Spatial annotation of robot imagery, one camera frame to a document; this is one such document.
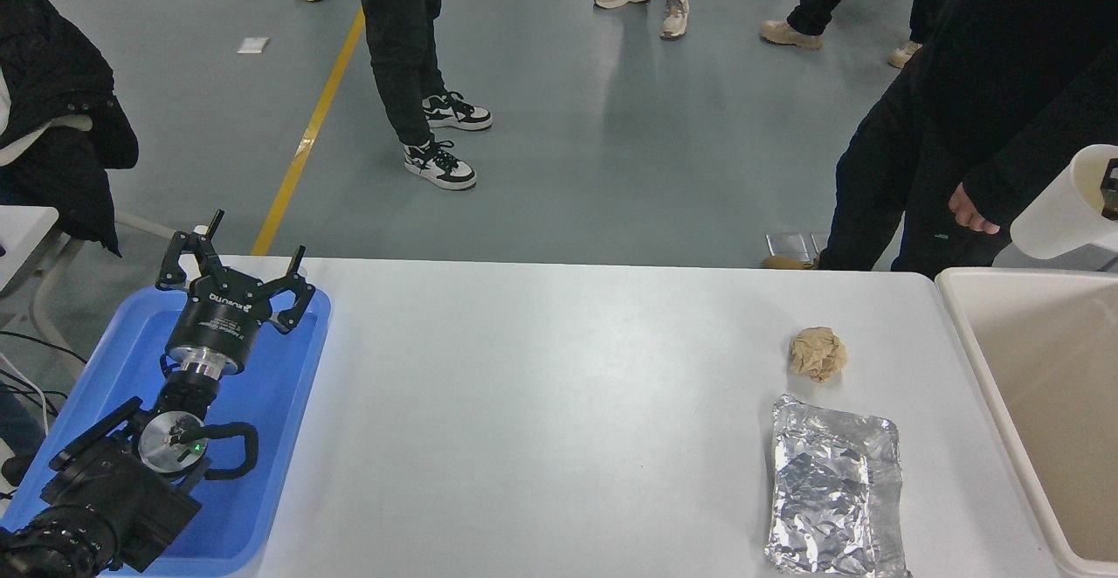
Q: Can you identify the crumpled tan paper ball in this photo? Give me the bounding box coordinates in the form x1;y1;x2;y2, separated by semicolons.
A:
789;327;848;382

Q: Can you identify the white side table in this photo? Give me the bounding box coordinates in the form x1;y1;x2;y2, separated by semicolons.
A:
0;204;176;356

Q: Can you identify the silver foil tray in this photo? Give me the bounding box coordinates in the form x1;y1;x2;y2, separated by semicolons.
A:
764;393;911;578

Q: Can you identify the black cable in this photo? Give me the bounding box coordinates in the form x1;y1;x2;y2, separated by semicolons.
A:
0;331;88;368

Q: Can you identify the seated person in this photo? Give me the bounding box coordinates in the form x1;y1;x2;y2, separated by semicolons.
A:
0;0;141;258

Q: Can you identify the standing person in black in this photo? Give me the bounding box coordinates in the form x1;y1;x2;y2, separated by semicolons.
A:
760;0;1118;279

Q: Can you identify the white paper cup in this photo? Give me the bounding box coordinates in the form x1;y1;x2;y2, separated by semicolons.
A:
1011;144;1118;260

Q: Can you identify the blue plastic tray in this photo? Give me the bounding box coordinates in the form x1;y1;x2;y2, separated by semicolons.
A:
0;286;333;577

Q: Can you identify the large pale bin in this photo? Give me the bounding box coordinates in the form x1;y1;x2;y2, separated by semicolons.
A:
935;266;1118;578

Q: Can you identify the person's hand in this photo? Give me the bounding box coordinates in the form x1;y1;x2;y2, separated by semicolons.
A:
949;183;1001;235

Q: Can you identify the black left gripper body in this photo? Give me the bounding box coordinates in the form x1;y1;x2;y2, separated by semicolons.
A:
164;271;270;368

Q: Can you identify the person with black-white sneakers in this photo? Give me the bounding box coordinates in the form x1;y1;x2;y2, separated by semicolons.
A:
341;0;493;191

